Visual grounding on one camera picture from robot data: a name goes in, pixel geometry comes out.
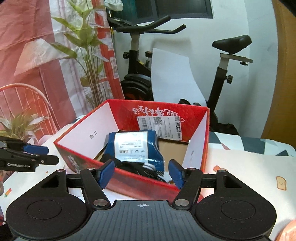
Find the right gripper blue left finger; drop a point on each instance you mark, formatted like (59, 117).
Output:
(102, 175)

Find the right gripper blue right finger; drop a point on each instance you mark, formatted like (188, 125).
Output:
(180, 178)

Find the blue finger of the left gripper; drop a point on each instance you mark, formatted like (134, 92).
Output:
(34, 149)

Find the black white sock bundle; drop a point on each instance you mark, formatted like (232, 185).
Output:
(140, 168)

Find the blue packaged item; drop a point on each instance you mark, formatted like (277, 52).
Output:
(136, 146)

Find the green artificial plant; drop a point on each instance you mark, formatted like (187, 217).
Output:
(23, 126)

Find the black exercise bike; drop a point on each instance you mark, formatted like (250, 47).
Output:
(137, 85)

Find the white curved board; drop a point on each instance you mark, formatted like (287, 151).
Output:
(172, 79)

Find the orange translucent plastic item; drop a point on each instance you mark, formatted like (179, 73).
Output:
(288, 233)

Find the dark window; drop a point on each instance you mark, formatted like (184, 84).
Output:
(142, 11)

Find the red wire chair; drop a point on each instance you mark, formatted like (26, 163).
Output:
(18, 97)

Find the wooden door frame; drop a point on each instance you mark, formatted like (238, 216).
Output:
(280, 124)

